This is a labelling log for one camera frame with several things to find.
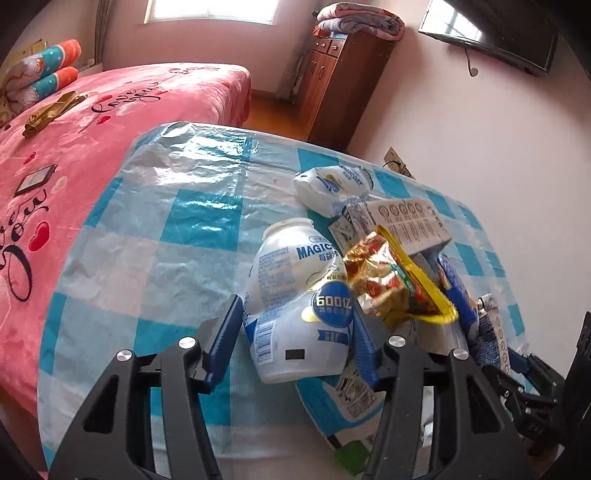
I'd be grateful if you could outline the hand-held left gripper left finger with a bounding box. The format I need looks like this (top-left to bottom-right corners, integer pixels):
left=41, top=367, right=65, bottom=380
left=48, top=294, right=244, bottom=480

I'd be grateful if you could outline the window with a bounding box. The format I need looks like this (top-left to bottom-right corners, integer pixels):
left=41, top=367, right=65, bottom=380
left=143, top=0, right=280, bottom=26

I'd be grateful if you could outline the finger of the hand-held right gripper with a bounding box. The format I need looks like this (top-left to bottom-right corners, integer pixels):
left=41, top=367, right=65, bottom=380
left=482, top=350, right=566, bottom=441

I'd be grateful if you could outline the pink bed with blanket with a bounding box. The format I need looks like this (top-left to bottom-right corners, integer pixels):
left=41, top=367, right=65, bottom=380
left=0, top=62, right=252, bottom=469

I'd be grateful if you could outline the blue checkered plastic tablecloth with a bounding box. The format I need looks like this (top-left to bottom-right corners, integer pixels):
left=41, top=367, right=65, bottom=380
left=36, top=121, right=527, bottom=480

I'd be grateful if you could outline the folded floral quilt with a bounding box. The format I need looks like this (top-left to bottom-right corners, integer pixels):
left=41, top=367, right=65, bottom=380
left=316, top=1, right=406, bottom=42

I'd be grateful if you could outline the wooden cabinet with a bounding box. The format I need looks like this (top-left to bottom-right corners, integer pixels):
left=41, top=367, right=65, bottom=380
left=295, top=28, right=395, bottom=151

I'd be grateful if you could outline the small white blue pouch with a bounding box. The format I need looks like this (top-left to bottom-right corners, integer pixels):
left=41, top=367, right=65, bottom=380
left=294, top=165, right=375, bottom=217

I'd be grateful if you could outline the grey printed carton box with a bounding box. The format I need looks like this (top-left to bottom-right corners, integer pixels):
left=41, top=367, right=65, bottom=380
left=344, top=198, right=453, bottom=259

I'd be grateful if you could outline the gold cloth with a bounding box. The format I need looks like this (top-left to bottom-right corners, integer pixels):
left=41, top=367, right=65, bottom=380
left=23, top=91, right=88, bottom=138

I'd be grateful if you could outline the wall mounted television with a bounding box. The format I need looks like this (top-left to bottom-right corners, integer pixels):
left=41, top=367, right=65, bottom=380
left=418, top=0, right=559, bottom=77

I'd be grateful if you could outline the wall socket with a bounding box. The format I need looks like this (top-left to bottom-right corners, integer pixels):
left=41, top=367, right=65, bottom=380
left=382, top=147, right=414, bottom=178

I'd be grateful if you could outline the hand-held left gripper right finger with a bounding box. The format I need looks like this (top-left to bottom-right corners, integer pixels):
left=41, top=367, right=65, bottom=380
left=352, top=309, right=525, bottom=480

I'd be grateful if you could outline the blue snack packet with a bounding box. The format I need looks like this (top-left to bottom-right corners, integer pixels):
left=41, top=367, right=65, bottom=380
left=434, top=254, right=481, bottom=342

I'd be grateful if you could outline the dark framed tablet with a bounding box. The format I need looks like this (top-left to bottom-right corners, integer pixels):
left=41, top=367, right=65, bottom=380
left=15, top=164, right=58, bottom=195

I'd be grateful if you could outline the gold red snack bag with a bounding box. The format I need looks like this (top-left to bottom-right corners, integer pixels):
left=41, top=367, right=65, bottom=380
left=342, top=226, right=459, bottom=328

